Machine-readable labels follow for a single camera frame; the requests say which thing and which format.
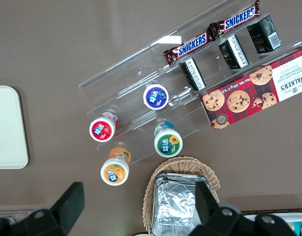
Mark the small black carton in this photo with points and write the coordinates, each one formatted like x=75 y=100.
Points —
x=264 y=34
x=192 y=73
x=233 y=51

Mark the silver foil container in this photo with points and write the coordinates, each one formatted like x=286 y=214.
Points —
x=175 y=176
x=173 y=209

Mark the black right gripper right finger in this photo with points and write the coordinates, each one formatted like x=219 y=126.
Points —
x=210 y=209

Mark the light tan wicker basket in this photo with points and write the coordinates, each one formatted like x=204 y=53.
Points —
x=183 y=164

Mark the red gum jar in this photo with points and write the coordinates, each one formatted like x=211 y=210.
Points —
x=101 y=129

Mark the red tartan cookie box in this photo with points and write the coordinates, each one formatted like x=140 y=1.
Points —
x=251 y=93

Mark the beige plastic serving tray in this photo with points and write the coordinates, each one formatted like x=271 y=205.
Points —
x=6 y=127

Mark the blue gum jar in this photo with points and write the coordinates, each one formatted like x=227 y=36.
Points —
x=156 y=97

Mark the clear acrylic stepped stand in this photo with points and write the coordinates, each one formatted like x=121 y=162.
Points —
x=131 y=73

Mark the brown Snickers bar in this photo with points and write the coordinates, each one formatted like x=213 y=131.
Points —
x=239 y=18
x=190 y=45

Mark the green gum jar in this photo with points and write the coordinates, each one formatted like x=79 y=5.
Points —
x=168 y=145

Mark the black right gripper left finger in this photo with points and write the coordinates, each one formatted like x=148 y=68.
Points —
x=67 y=206

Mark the orange gum jar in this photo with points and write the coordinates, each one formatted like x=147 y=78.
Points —
x=114 y=172

